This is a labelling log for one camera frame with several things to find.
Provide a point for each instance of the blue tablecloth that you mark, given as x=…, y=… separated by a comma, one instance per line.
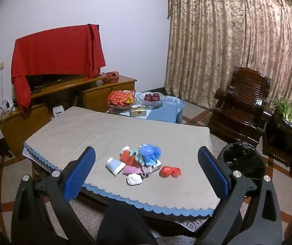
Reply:
x=166, y=109

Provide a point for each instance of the red cloth cover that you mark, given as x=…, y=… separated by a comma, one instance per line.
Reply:
x=56, y=53

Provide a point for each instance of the black bagged trash bin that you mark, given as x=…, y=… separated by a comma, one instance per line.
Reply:
x=248, y=163

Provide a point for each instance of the white power strip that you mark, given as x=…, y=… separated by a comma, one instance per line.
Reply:
x=7, y=106

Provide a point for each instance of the yellow snack packet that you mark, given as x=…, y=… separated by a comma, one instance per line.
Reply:
x=130, y=98

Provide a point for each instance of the white cardboard box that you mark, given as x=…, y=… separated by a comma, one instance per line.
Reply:
x=58, y=112

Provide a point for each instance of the grey tablecloth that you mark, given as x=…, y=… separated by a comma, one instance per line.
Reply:
x=110, y=132

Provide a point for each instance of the white paper ball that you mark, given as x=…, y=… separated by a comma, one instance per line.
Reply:
x=134, y=179

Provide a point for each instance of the dark wooden side table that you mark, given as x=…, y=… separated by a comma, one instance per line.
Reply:
x=278, y=143

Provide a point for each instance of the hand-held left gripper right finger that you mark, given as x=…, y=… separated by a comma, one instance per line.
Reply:
x=213, y=173

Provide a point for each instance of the white blue carton box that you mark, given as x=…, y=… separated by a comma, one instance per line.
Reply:
x=156, y=163

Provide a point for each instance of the white blue paper cup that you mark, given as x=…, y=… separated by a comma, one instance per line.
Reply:
x=114, y=166

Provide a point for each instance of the clear plastic wrapper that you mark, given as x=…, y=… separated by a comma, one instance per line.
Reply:
x=125, y=149

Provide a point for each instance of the green potted plant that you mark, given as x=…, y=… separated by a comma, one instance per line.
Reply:
x=286, y=109

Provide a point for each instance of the orange ribbed cloth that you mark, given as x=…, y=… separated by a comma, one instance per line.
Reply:
x=129, y=158

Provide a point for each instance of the red apple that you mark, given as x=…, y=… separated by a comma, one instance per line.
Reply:
x=156, y=96
x=148, y=97

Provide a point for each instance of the pink pouch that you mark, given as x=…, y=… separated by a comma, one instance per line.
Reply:
x=132, y=169

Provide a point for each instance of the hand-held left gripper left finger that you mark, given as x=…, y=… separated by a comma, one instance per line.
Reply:
x=81, y=173

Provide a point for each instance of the beige patterned curtain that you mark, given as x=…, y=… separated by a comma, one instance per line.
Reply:
x=212, y=43

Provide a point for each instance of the red basket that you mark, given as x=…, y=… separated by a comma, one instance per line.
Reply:
x=110, y=77

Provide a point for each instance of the glass fruit bowl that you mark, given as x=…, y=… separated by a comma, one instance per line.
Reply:
x=151, y=104

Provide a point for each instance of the wooden television cabinet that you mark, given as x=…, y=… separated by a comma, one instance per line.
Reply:
x=100, y=97

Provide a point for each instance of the black television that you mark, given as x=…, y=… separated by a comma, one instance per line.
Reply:
x=49, y=80

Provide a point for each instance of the red plastic bag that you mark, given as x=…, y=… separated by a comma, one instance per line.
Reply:
x=166, y=171

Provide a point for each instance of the red patterned packet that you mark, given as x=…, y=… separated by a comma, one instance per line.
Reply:
x=117, y=98

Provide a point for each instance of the glass dish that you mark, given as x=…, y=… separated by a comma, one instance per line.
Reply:
x=125, y=106

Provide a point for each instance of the blue quilted table cover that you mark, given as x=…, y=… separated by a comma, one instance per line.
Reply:
x=176, y=222

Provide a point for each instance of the blue plastic bag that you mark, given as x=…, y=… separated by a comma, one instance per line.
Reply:
x=148, y=151

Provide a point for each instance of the teal plastic piece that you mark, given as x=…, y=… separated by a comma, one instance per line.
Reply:
x=137, y=158

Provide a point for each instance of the dark wooden armchair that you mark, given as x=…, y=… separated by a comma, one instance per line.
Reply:
x=248, y=91

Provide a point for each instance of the person's leg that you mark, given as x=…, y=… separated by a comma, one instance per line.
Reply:
x=125, y=222

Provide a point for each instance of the gold tissue box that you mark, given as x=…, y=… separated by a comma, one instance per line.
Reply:
x=138, y=112

